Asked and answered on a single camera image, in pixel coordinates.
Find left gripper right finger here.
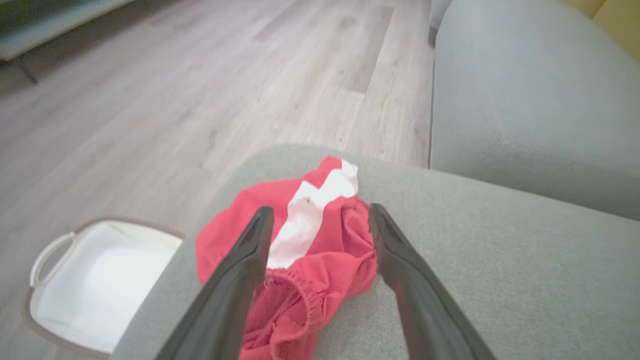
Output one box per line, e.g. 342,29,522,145
368,203,496,360

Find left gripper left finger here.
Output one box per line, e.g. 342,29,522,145
155,206,275,360

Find red shorts with white panel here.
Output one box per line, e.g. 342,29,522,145
195,155,379,360

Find white laundry basket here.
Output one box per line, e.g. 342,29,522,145
22,216,185,359

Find grey sofa back cushion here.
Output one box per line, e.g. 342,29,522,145
428,0,640,222

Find low green-top table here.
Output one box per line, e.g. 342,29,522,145
0,0,137,85

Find yellow pillow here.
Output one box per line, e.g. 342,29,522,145
560,0,640,62

